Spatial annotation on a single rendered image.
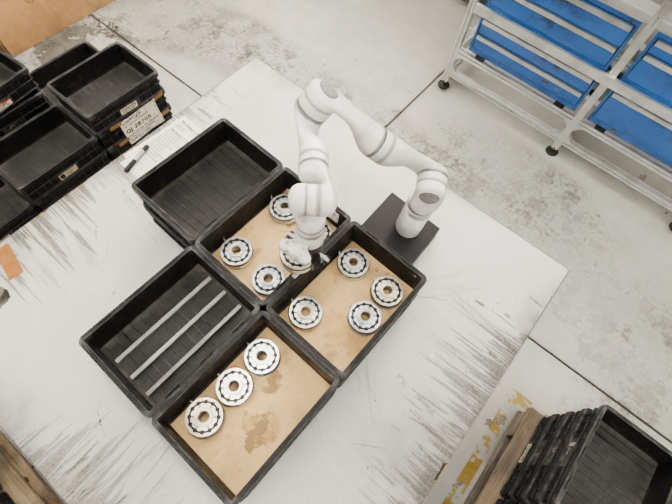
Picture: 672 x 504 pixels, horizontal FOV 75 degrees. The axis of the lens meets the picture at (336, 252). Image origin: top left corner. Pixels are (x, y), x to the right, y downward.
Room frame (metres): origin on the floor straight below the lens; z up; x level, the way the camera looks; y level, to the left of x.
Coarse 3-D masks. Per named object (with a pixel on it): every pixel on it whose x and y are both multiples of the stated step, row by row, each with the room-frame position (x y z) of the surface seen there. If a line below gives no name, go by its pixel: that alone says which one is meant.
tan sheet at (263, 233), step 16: (288, 192) 0.83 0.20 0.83; (256, 224) 0.68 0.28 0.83; (272, 224) 0.69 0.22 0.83; (288, 224) 0.70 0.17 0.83; (256, 240) 0.62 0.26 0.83; (272, 240) 0.63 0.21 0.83; (256, 256) 0.57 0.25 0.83; (272, 256) 0.57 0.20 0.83; (240, 272) 0.50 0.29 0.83; (288, 272) 0.53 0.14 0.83
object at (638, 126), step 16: (656, 48) 1.91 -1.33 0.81; (640, 64) 1.92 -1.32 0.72; (656, 64) 1.88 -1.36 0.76; (624, 80) 1.92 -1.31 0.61; (640, 80) 1.89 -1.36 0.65; (656, 80) 1.86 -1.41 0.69; (608, 96) 1.93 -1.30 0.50; (656, 96) 1.83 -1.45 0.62; (592, 112) 1.93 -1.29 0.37; (608, 112) 1.90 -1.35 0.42; (624, 112) 1.86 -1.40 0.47; (640, 112) 1.82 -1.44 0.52; (608, 128) 1.87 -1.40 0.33; (624, 128) 1.83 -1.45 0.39; (640, 128) 1.80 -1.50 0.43; (656, 128) 1.77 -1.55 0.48; (640, 144) 1.77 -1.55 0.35; (656, 144) 1.74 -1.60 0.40
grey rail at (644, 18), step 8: (600, 0) 2.07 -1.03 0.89; (608, 0) 2.05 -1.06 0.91; (616, 0) 2.04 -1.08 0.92; (624, 0) 2.03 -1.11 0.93; (632, 0) 2.04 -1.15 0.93; (640, 0) 2.04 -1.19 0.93; (648, 0) 2.05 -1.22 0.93; (616, 8) 2.03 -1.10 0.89; (624, 8) 2.01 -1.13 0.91; (632, 8) 2.00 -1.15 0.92; (640, 8) 1.99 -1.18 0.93; (648, 8) 1.99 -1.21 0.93; (656, 8) 2.00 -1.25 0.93; (632, 16) 1.98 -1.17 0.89; (640, 16) 1.97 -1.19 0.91; (648, 16) 1.96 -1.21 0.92; (664, 24) 1.92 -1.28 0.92; (664, 32) 1.90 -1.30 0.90
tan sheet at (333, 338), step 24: (336, 264) 0.58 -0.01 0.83; (312, 288) 0.49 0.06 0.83; (336, 288) 0.50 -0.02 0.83; (360, 288) 0.51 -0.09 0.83; (408, 288) 0.53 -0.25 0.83; (336, 312) 0.42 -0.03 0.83; (384, 312) 0.44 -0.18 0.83; (312, 336) 0.33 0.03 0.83; (336, 336) 0.34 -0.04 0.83; (360, 336) 0.36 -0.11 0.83; (336, 360) 0.27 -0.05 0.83
